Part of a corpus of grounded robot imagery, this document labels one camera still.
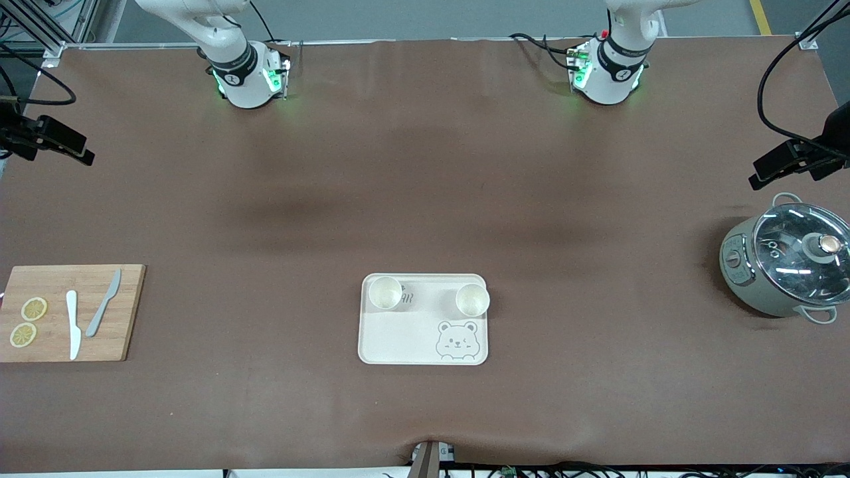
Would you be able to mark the lemon slice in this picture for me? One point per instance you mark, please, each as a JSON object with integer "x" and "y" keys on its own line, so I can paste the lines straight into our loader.
{"x": 23, "y": 334}
{"x": 34, "y": 309}

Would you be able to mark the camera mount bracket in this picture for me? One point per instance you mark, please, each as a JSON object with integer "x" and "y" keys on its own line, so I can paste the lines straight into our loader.
{"x": 428, "y": 461}

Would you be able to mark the metal table corner bracket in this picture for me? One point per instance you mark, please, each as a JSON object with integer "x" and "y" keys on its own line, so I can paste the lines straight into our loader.
{"x": 807, "y": 41}
{"x": 53, "y": 56}

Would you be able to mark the aluminium frame strut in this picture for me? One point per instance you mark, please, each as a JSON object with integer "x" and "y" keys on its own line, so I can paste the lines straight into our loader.
{"x": 40, "y": 23}
{"x": 827, "y": 14}

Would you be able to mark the glass pot lid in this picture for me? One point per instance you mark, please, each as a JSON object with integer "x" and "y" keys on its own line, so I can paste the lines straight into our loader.
{"x": 790, "y": 252}

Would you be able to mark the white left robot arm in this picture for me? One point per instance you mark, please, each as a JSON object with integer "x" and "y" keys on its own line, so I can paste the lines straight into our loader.
{"x": 614, "y": 63}

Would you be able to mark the white IKEA cup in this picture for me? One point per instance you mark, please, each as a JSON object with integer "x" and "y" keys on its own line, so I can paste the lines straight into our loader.
{"x": 472, "y": 300}
{"x": 385, "y": 293}

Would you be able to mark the white plastic knife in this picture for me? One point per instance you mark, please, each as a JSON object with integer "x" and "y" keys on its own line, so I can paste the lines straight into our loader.
{"x": 72, "y": 325}

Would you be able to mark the bamboo cutting board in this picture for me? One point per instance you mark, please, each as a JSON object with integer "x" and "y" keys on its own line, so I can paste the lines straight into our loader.
{"x": 123, "y": 312}

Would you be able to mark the brown table cover mat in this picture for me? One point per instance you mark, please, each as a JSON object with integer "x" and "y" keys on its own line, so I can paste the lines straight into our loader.
{"x": 425, "y": 166}

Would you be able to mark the grey-green electric pot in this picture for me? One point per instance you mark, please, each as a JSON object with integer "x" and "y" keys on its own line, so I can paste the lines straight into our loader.
{"x": 747, "y": 279}

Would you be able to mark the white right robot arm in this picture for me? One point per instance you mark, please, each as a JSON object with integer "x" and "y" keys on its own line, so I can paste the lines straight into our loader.
{"x": 232, "y": 60}

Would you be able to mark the cream tray with bear print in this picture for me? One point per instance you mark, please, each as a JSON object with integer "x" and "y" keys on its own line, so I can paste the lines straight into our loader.
{"x": 425, "y": 335}

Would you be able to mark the grey plastic knife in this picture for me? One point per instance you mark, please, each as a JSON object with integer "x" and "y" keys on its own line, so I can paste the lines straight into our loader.
{"x": 101, "y": 312}

